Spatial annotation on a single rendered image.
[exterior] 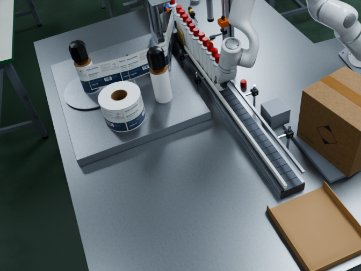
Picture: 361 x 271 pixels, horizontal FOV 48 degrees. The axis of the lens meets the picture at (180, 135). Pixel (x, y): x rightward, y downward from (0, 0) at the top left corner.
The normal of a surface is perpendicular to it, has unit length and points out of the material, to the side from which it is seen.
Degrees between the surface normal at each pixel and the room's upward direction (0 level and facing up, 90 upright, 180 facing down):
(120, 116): 90
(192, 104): 0
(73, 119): 0
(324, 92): 0
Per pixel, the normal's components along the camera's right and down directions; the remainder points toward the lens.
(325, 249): -0.12, -0.68
